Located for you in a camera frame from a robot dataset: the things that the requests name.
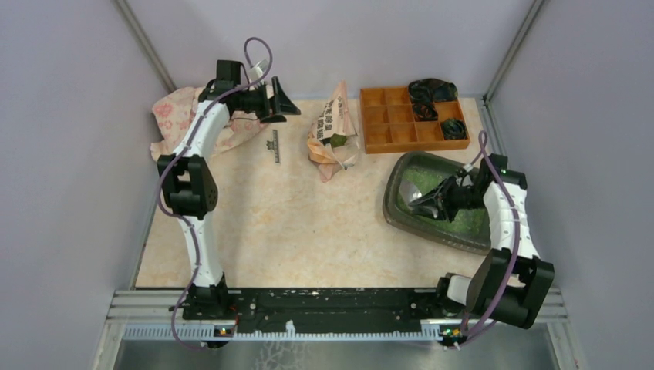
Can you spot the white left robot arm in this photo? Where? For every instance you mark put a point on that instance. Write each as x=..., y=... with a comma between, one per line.
x=186, y=185

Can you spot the piano-key bag clip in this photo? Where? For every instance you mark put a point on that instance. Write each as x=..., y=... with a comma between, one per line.
x=273, y=145

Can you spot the small dark cloth ball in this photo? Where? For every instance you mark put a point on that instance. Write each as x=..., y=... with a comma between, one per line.
x=454, y=129

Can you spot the pink patterned cloth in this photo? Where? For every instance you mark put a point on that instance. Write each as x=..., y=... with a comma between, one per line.
x=175, y=113

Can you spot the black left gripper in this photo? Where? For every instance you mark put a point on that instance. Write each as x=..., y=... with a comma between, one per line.
x=282, y=104

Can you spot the dark green litter box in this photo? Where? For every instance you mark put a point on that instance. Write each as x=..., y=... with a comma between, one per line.
x=470, y=230

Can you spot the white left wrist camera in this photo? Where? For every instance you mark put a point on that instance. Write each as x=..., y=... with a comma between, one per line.
x=258, y=70

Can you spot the grey metal scoop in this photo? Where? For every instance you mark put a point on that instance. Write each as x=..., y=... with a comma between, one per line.
x=424, y=205

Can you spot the orange compartment tray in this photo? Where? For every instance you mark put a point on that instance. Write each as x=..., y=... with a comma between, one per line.
x=389, y=125

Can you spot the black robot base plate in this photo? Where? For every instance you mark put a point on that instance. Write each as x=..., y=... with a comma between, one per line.
x=322, y=313

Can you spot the dark cloth on tray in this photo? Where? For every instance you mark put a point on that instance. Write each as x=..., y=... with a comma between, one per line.
x=424, y=93

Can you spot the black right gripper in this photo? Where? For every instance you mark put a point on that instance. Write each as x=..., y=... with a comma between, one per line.
x=439, y=198

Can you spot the orange cat litter bag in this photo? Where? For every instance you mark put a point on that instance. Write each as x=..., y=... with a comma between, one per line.
x=333, y=140

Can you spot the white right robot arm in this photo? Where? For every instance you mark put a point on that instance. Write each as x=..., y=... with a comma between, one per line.
x=513, y=281

